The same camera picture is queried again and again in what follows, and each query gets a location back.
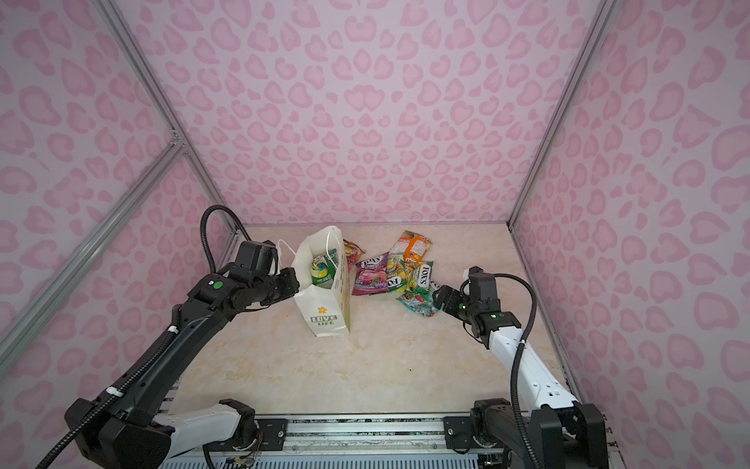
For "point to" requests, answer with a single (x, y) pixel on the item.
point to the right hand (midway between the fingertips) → (444, 297)
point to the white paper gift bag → (326, 311)
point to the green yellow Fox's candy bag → (406, 277)
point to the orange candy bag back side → (412, 246)
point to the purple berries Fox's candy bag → (371, 276)
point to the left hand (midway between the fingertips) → (303, 282)
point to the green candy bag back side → (332, 253)
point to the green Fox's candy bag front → (322, 272)
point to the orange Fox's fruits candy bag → (353, 252)
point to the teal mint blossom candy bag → (420, 300)
